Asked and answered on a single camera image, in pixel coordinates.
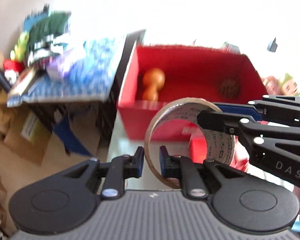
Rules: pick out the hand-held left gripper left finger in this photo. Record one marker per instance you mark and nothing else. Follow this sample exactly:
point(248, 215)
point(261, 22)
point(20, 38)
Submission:
point(139, 161)

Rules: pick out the green mushroom plush toy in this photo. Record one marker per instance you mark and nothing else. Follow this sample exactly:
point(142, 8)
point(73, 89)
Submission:
point(291, 85)

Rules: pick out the black nightstand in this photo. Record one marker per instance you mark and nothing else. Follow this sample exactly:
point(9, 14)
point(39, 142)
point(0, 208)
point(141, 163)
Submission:
point(126, 55)

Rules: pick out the red gift packet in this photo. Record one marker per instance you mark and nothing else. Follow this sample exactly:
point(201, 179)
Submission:
point(198, 145)

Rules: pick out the stack of books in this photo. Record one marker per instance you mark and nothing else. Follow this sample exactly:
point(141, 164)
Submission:
point(25, 80)

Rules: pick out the pile of folded clothes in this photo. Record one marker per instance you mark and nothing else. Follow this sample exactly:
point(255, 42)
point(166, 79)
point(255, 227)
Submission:
point(50, 27)

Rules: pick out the blue patterned towel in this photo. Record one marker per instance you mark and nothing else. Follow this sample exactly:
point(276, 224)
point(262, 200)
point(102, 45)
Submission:
point(90, 75)

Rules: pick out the brown pine cone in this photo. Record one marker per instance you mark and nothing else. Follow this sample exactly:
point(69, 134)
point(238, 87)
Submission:
point(228, 87)

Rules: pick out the brown packing tape roll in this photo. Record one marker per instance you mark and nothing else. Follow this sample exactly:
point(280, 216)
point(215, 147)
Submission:
point(215, 150)

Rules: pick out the orange wooden gourd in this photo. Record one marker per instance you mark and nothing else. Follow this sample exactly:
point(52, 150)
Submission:
point(153, 78)

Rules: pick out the red cardboard box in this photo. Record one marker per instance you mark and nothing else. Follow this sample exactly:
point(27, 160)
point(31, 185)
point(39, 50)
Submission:
point(190, 65)

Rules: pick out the red toy figure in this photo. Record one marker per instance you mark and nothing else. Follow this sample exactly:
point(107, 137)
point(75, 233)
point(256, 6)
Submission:
point(12, 66)

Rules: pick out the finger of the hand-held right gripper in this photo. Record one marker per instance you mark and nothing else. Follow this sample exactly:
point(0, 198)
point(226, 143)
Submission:
point(240, 110)
point(215, 121)

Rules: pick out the brown cardboard box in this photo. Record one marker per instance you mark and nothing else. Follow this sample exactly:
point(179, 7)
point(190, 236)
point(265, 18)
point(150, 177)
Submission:
point(27, 140)

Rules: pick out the blue bag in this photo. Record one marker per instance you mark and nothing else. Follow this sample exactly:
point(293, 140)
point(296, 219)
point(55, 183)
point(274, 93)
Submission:
point(70, 137)

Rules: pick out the green toy figure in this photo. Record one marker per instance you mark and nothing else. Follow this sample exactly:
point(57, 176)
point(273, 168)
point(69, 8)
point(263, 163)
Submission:
point(22, 45)

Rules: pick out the purple tissue packet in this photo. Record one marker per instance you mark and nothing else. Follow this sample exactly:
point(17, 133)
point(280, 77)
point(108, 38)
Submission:
point(58, 67)

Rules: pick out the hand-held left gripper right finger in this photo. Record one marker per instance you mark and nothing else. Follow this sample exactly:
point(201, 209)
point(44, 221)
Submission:
point(163, 161)

